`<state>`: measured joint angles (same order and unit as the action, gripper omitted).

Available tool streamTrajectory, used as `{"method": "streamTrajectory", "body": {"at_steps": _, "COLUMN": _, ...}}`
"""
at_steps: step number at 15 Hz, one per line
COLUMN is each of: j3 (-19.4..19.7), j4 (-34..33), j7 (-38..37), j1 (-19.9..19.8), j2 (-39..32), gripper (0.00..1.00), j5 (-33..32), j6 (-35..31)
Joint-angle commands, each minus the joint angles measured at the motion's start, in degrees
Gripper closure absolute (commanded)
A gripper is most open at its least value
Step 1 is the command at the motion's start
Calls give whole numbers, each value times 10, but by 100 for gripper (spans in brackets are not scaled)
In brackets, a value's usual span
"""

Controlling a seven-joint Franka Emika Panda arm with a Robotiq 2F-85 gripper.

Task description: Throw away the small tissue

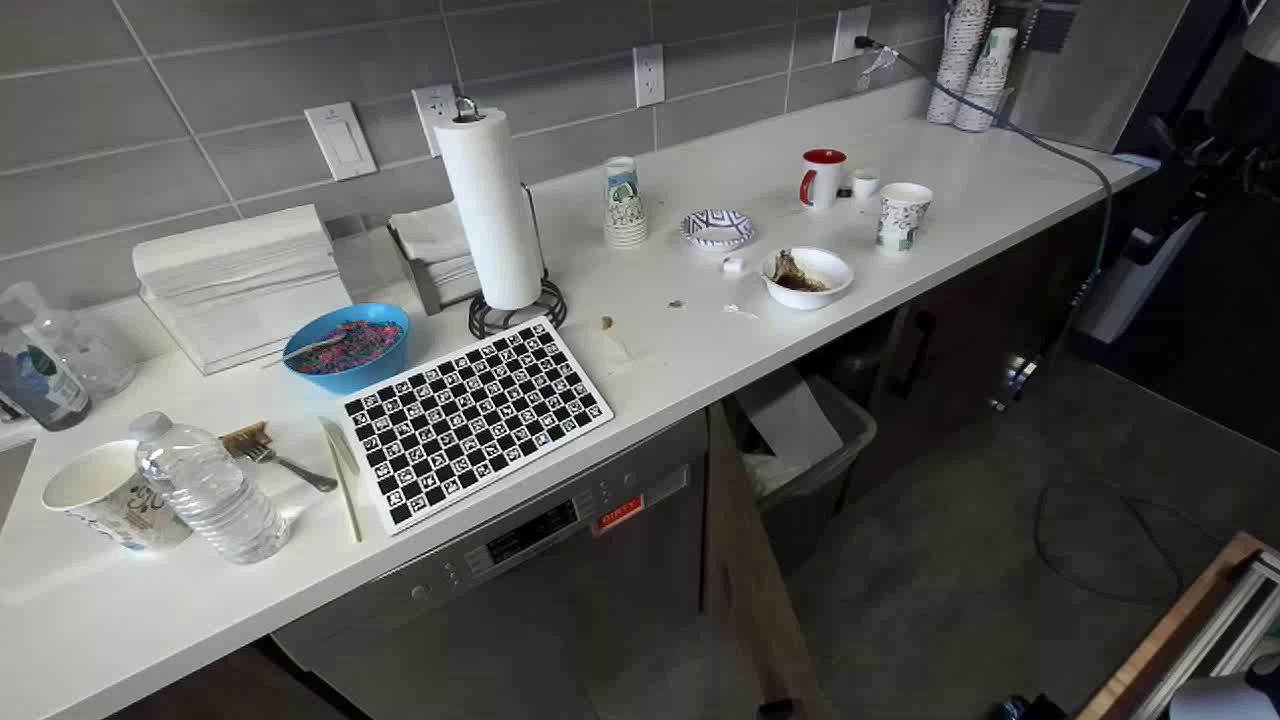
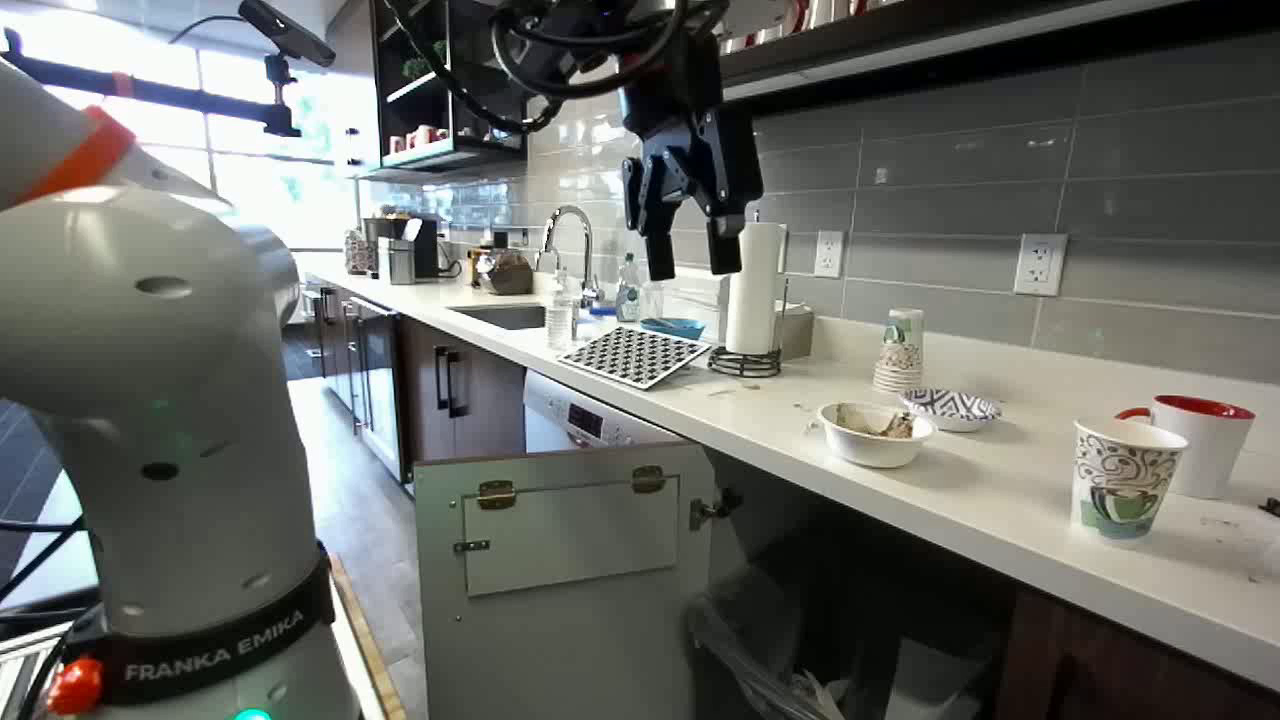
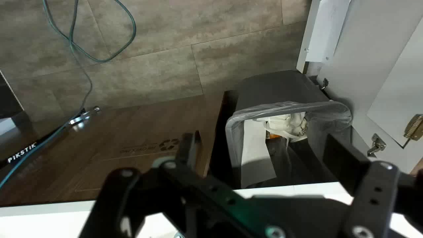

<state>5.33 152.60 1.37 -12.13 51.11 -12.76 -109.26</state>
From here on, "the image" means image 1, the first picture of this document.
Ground white patterned paper cup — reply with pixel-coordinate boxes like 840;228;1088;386
875;179;930;253

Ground metal napkin holder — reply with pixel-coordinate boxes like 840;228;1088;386
389;206;479;314

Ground wooden cabinet door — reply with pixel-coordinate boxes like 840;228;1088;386
702;408;827;720

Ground wooden chopsticks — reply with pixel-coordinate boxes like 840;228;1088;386
320;421;364;545

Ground metal fork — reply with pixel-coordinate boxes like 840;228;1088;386
224;423;335;492

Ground red and white mug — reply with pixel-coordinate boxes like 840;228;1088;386
800;150;848;212

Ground grey trash bin with bag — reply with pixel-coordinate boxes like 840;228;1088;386
730;372;875;533

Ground black white checkered mat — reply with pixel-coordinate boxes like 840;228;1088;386
345;320;611;533

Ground black wire towel holder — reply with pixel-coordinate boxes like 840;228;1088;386
469;179;566;342

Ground blue bowl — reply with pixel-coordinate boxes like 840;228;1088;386
285;304;413;398

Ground small white cup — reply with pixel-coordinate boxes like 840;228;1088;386
851;171;879;206

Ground clear plastic water bottle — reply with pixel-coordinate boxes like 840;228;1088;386
131;413;285;564

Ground small upside-down paper cup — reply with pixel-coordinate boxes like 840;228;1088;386
603;155;647;247

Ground white paper towel roll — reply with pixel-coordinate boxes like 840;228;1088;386
434;110;544;314

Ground stack of paper cups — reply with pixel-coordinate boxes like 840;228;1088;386
926;0;997;124

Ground stainless dishwasher front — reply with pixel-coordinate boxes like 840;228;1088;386
274;418;707;720

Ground clear plastic container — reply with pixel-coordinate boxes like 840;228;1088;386
0;280;134;434

